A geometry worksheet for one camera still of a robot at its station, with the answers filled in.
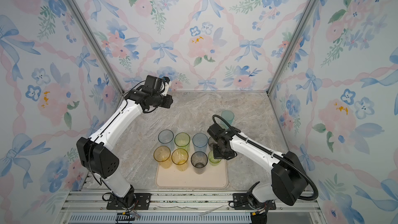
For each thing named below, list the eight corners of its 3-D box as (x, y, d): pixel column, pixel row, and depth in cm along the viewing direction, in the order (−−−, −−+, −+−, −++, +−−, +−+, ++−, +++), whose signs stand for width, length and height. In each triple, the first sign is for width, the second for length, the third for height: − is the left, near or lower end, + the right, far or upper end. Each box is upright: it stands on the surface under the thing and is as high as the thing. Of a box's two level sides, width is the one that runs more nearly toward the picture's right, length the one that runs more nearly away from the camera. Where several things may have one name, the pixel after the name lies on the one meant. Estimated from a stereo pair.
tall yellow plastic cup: (174, 173, 84) (170, 164, 73) (176, 159, 89) (172, 148, 78) (189, 173, 84) (187, 164, 73) (189, 159, 89) (188, 148, 78)
